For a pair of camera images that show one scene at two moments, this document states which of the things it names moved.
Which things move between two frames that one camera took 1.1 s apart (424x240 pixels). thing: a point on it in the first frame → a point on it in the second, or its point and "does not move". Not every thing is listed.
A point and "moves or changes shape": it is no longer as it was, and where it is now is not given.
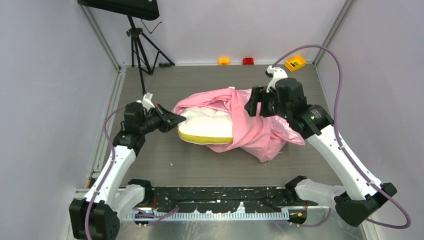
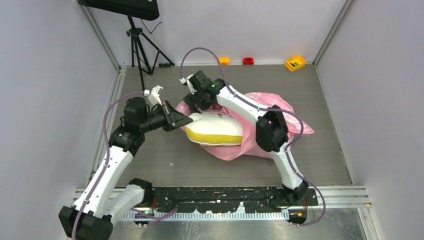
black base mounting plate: (221, 199) does not move
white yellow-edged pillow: (206, 125) moves or changes shape
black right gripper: (259, 94) → (192, 99)
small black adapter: (164, 65) does not move
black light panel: (142, 9) does not move
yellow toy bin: (295, 63) does not move
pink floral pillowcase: (263, 137) moves or changes shape
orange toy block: (223, 61) does not move
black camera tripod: (147, 53) does not move
